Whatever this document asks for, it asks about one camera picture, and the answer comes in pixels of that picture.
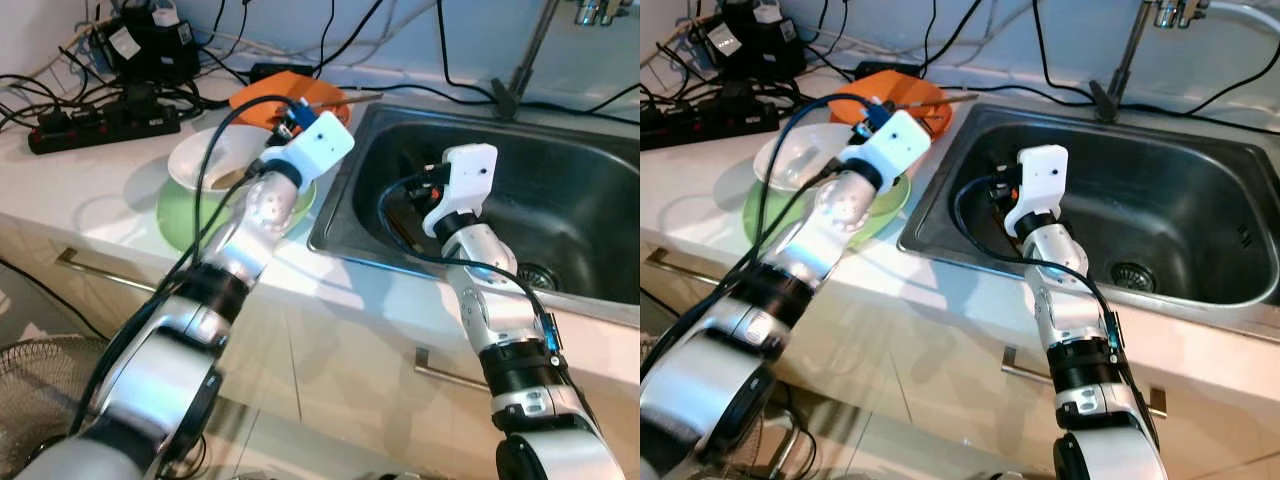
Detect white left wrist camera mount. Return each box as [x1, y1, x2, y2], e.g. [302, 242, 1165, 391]
[845, 108, 933, 191]
[262, 110, 356, 189]

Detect stainless steel sink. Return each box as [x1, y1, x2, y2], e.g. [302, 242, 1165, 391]
[307, 100, 641, 306]
[897, 100, 1264, 306]

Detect black power adapter box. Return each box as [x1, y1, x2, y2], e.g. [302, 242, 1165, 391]
[695, 0, 806, 81]
[100, 5, 201, 86]

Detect black wall power cable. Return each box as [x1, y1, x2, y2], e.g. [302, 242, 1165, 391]
[436, 0, 506, 101]
[1030, 0, 1101, 101]
[515, 68, 641, 113]
[920, 0, 989, 71]
[1115, 66, 1280, 116]
[315, 0, 386, 71]

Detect steel kitchen faucet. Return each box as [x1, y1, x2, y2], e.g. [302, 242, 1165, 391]
[488, 0, 641, 123]
[1088, 0, 1216, 123]

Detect white water hose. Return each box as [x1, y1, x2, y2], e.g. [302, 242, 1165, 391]
[1205, 0, 1280, 36]

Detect black power strip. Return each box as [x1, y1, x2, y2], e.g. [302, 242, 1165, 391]
[27, 100, 183, 156]
[640, 95, 769, 151]

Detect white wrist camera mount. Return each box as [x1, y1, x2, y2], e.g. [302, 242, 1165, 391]
[422, 143, 499, 239]
[845, 108, 933, 191]
[1003, 145, 1071, 239]
[262, 110, 356, 189]

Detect orange plastic plate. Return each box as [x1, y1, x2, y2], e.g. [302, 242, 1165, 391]
[828, 70, 954, 136]
[229, 72, 352, 133]

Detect light green plate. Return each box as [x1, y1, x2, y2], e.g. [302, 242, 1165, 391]
[742, 175, 913, 251]
[156, 178, 317, 253]

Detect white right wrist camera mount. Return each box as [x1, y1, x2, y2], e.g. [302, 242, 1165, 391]
[1003, 145, 1071, 239]
[422, 143, 499, 239]

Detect wire fan guard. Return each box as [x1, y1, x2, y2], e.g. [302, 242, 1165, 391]
[0, 335, 111, 471]

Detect steel sink drain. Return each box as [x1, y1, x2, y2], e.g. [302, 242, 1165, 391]
[513, 262, 557, 292]
[1108, 262, 1153, 292]

